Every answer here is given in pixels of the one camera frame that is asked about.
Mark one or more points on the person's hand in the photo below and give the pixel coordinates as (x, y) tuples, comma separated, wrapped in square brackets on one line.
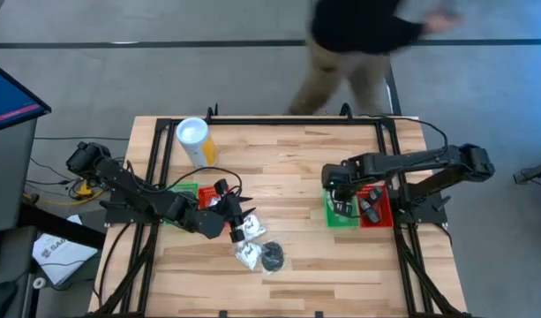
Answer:
[(442, 21)]

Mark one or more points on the white tape roll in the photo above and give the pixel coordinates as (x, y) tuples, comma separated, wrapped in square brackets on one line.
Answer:
[(35, 282)]

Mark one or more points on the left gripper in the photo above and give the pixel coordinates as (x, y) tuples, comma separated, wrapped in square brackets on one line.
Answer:
[(223, 211)]

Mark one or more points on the green plastic basket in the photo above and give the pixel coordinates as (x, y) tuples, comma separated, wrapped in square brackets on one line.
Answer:
[(186, 187), (336, 222)]

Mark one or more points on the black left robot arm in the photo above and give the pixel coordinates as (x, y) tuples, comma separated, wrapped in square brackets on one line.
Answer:
[(133, 194)]

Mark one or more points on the red plastic basket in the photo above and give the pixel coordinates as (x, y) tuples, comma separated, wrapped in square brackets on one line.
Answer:
[(205, 196), (387, 221)]

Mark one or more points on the dark grey travel bottle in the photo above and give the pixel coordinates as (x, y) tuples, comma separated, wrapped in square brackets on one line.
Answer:
[(377, 194), (369, 211)]

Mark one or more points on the silver hair clip bag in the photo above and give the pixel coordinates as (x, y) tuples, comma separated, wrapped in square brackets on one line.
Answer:
[(213, 202)]

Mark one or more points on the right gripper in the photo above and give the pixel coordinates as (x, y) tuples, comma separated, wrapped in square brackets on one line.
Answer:
[(336, 176)]

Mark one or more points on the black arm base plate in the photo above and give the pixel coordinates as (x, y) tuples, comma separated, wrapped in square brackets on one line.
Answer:
[(429, 217), (120, 217)]

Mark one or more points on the white printed paper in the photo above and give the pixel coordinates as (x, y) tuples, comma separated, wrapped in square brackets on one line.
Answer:
[(62, 258)]

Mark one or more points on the white and yellow canister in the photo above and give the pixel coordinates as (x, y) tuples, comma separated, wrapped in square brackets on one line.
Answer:
[(195, 141)]

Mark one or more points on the person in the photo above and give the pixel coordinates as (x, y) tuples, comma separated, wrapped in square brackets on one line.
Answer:
[(362, 26)]

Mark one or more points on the grey stand leg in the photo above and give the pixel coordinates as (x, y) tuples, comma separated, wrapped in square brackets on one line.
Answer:
[(535, 174)]

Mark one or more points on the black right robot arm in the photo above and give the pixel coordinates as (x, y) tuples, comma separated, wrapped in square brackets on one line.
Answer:
[(407, 162)]

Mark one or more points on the black aluminium rig frame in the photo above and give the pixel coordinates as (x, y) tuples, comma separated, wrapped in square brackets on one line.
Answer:
[(274, 120)]

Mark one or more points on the monitor with blue screen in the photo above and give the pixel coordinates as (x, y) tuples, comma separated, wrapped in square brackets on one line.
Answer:
[(9, 97)]

